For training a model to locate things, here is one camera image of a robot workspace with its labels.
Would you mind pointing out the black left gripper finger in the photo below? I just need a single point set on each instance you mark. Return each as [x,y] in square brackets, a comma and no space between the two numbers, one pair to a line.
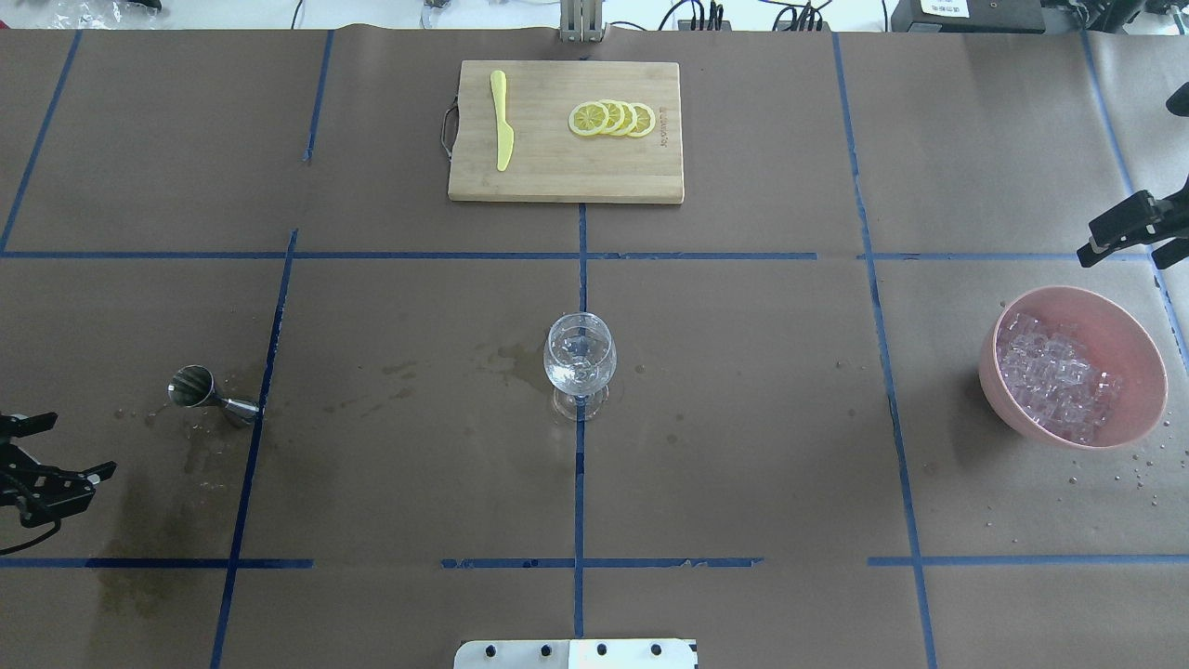
[22,426]
[52,494]

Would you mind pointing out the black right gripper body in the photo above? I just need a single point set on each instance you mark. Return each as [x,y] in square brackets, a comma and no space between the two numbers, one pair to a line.
[1129,223]

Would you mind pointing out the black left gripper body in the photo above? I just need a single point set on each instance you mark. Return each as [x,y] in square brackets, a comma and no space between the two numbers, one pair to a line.
[42,490]

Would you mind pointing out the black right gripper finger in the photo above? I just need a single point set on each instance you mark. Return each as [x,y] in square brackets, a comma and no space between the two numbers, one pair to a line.
[1131,215]
[1096,250]

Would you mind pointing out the steel jigger cup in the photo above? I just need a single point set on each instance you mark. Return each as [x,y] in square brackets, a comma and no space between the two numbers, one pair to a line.
[195,386]

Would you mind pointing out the clear ice cubes pile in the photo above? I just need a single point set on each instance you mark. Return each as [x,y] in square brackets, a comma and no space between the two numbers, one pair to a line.
[1047,370]

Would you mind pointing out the clear wine glass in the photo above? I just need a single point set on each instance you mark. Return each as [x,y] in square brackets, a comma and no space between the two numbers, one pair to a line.
[579,360]

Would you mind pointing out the pink bowl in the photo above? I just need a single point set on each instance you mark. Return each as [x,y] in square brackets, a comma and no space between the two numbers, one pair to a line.
[1116,342]

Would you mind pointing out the lemon slice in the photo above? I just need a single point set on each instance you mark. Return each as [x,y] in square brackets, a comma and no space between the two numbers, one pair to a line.
[629,119]
[617,116]
[589,119]
[645,120]

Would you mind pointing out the lemon slice front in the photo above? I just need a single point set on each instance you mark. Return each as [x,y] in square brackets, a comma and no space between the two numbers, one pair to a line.
[589,119]

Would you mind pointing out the bamboo cutting board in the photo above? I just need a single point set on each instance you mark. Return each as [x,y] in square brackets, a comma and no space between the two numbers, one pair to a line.
[552,165]

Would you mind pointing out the yellow plastic knife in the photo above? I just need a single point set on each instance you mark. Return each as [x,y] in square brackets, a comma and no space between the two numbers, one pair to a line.
[505,133]

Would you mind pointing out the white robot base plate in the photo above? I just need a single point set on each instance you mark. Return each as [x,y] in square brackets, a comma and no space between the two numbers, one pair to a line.
[578,653]

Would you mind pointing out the aluminium frame post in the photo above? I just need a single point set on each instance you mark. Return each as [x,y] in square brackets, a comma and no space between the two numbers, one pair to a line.
[582,21]

